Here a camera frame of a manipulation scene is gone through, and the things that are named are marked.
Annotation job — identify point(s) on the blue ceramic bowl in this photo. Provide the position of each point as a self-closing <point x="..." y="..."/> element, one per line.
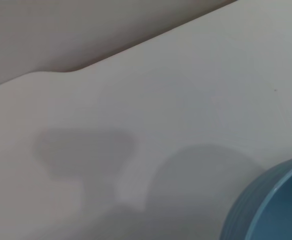
<point x="281" y="207"/>

